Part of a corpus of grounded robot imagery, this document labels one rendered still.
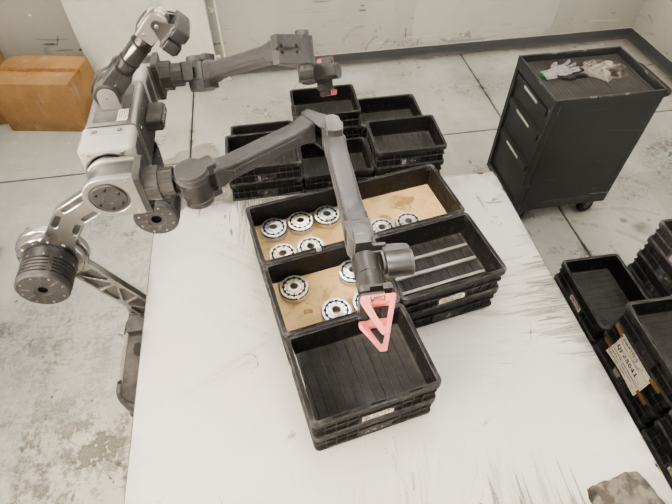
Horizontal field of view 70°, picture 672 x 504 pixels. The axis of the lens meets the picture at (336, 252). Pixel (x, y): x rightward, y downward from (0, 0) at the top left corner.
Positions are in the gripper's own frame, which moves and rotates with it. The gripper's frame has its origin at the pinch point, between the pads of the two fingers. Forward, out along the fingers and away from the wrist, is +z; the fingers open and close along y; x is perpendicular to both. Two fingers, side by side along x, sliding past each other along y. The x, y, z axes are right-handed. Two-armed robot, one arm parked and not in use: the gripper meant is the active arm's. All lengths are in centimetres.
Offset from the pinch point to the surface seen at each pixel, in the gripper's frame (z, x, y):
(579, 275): -85, -130, 116
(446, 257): -65, -43, 62
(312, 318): -46, 10, 62
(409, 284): -55, -26, 62
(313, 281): -61, 8, 62
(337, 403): -15, 6, 62
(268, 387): -29, 28, 75
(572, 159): -146, -147, 92
